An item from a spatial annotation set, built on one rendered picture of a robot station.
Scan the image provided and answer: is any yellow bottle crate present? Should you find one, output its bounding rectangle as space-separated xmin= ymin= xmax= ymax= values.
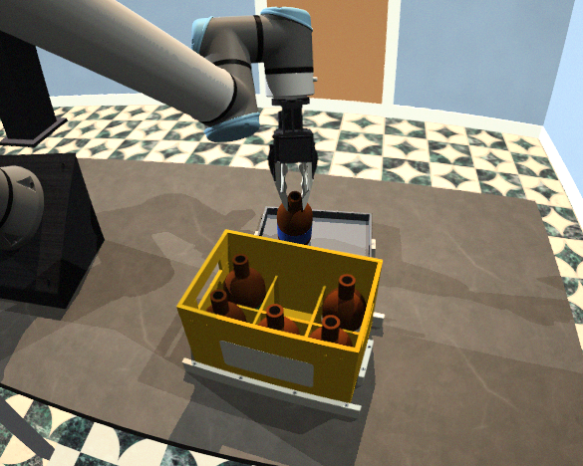
xmin=190 ymin=234 xmax=383 ymax=403

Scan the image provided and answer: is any brown bottle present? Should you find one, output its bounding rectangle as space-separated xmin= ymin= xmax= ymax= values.
xmin=322 ymin=274 xmax=367 ymax=333
xmin=257 ymin=304 xmax=300 ymax=336
xmin=223 ymin=254 xmax=266 ymax=310
xmin=206 ymin=289 xmax=247 ymax=323
xmin=277 ymin=191 xmax=313 ymax=245
xmin=309 ymin=315 xmax=353 ymax=348

